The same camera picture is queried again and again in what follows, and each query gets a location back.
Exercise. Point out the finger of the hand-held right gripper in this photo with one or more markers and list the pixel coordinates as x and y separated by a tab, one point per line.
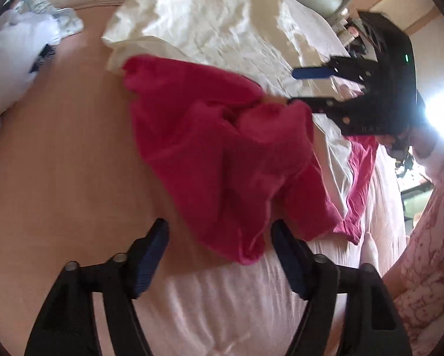
311	73
318	104

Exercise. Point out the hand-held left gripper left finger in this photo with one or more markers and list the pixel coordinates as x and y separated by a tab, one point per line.
149	263

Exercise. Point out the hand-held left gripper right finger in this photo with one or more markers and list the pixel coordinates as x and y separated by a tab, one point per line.
288	259

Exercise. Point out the cream garment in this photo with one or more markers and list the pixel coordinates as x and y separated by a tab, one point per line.
214	26

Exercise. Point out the red garment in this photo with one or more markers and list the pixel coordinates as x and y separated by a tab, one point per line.
192	148

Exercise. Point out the light pink quilt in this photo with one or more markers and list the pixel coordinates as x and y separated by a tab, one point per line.
214	304

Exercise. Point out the person in floral clothing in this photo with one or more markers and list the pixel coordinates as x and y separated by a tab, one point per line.
429	252

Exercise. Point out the dark navy printed cloth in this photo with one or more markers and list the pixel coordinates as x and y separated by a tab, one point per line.
43	56

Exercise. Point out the pale patterned cloth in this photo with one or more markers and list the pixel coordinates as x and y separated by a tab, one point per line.
71	22

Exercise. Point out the white garment pile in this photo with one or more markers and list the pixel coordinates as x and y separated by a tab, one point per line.
10	52

